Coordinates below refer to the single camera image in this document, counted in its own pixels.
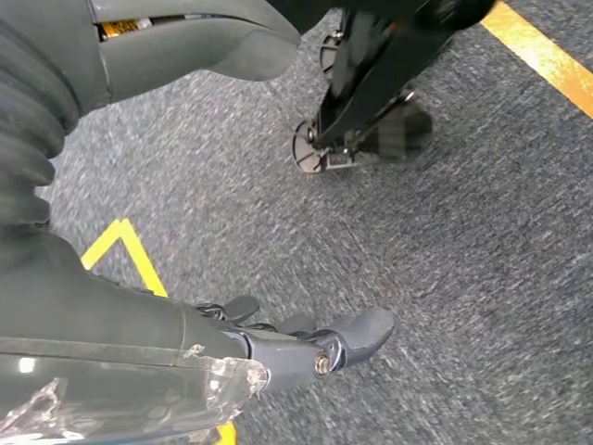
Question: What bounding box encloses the black wheeled frame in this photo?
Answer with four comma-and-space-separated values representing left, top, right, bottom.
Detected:
292, 0, 499, 176

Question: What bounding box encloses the yellow floor tape square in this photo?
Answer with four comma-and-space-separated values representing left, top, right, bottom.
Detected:
81, 218, 239, 445

